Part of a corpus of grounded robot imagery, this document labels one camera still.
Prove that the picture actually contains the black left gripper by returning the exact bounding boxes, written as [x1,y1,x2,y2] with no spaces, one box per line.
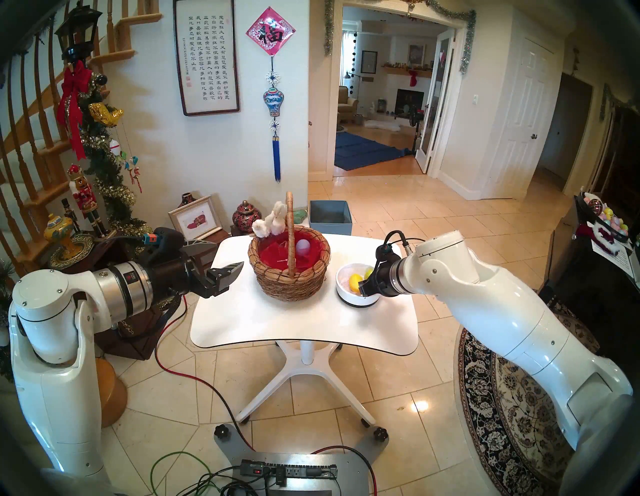
[146,239,245,304]

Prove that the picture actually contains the white pedestal table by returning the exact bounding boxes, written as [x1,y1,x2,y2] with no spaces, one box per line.
[190,234,420,428]

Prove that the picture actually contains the blue box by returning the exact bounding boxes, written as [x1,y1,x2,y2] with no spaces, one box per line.
[308,200,353,236]

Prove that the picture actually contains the red ribbon bow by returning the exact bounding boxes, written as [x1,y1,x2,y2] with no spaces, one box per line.
[55,60,93,161]

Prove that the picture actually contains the yellow armchair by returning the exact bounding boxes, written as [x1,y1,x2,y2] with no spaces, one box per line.
[338,86,359,123]

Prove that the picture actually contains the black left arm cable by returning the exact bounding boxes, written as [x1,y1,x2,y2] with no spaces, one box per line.
[112,294,189,341]

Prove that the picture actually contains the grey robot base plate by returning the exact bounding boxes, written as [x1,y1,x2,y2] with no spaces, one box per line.
[213,424,390,496]

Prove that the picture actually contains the black power strip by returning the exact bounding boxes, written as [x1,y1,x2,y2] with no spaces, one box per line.
[240,460,338,481]

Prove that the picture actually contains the round wooden stool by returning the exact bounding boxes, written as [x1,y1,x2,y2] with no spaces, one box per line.
[95,357,129,429]

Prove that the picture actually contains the red mesh basket lining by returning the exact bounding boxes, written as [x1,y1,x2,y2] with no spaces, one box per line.
[258,227,327,273]

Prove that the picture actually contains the red diamond fu decoration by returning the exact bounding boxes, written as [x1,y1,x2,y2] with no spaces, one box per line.
[245,6,296,57]

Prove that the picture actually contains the red nutcracker figure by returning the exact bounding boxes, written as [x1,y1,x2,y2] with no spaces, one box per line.
[67,164,108,237]

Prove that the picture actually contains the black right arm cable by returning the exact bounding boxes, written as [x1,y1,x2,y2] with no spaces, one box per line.
[382,230,426,251]

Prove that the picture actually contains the wooden staircase railing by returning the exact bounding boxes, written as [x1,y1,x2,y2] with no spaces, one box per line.
[0,0,163,281]

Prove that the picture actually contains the blue floor rug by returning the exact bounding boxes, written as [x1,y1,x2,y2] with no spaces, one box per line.
[333,131,408,172]

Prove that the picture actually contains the framed calligraphy scroll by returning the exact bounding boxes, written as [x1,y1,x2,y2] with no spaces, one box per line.
[173,0,241,117]

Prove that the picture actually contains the black fireplace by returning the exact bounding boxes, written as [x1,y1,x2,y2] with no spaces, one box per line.
[394,89,425,117]

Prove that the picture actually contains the white panel door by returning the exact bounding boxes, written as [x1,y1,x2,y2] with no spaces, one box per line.
[482,35,556,201]

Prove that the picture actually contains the red cloisonne jar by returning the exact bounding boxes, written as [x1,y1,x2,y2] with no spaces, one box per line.
[231,200,262,234]

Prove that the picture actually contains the white bowl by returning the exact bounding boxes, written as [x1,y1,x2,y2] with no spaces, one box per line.
[335,262,385,308]

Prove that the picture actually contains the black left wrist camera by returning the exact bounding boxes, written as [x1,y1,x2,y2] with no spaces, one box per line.
[141,227,186,258]

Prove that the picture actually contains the small black nutcracker figure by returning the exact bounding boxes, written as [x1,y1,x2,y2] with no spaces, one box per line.
[60,198,81,233]

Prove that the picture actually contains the black lantern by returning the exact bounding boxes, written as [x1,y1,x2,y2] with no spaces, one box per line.
[54,5,103,63]

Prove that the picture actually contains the ornate brass round tray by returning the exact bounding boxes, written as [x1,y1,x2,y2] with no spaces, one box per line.
[47,235,96,271]

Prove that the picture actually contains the red cable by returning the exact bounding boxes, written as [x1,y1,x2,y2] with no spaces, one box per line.
[154,295,378,496]

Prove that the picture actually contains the yellow ornate vase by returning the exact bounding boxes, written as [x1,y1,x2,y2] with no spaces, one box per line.
[43,214,83,258]

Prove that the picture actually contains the gold foil ornament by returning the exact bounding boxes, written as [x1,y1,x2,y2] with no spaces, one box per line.
[88,102,124,127]

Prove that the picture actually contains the wicker basket with handle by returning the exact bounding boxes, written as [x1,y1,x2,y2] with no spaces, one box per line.
[248,191,332,302]

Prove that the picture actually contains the green cable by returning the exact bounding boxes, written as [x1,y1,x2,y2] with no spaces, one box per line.
[150,451,213,496]

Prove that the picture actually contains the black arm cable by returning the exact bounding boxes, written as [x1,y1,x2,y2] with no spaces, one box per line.
[112,294,189,341]
[382,230,426,251]

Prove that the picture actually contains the silver green tinsel garland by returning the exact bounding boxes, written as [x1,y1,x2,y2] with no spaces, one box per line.
[323,0,477,76]

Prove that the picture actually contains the white plush bunny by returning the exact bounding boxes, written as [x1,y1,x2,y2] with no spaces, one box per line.
[251,201,288,238]

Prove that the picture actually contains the green christmas garland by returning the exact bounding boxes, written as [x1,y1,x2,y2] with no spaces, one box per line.
[77,72,153,241]

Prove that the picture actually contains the black floor fan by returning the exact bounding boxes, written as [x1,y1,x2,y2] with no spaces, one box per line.
[409,110,426,153]

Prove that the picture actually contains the patterned oriental rug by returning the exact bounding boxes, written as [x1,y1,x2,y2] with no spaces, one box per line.
[452,289,616,496]

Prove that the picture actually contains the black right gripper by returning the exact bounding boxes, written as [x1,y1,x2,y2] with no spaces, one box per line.
[357,260,399,299]

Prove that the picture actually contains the white framed picture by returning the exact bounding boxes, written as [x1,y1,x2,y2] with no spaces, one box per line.
[167,195,223,241]

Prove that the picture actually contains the blue tassel vase ornament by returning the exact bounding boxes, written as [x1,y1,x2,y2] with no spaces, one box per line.
[263,56,286,183]

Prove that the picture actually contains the glass french door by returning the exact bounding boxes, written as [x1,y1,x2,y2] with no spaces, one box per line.
[414,29,457,175]

